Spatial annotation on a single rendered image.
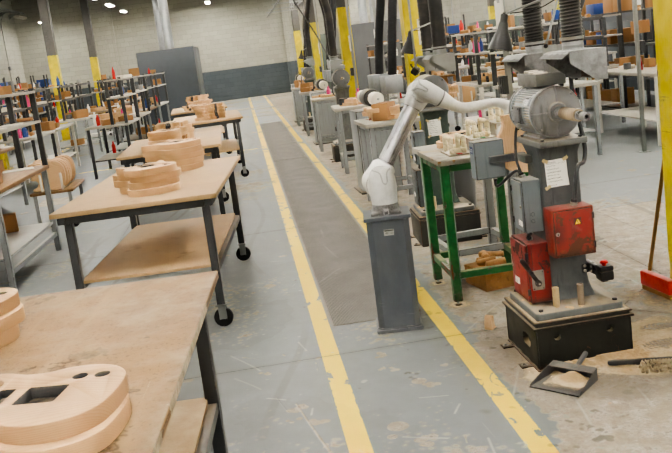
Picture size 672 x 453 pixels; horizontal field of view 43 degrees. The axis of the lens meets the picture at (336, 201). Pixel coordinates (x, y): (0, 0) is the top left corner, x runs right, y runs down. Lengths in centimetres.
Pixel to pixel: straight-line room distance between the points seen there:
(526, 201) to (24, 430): 296
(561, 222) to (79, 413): 284
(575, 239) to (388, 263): 122
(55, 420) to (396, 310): 337
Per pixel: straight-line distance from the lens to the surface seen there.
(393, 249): 500
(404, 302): 509
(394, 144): 519
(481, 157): 450
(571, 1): 417
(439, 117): 709
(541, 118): 427
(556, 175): 435
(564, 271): 446
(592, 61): 404
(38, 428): 197
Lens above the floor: 168
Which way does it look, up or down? 10 degrees down
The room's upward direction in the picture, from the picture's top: 7 degrees counter-clockwise
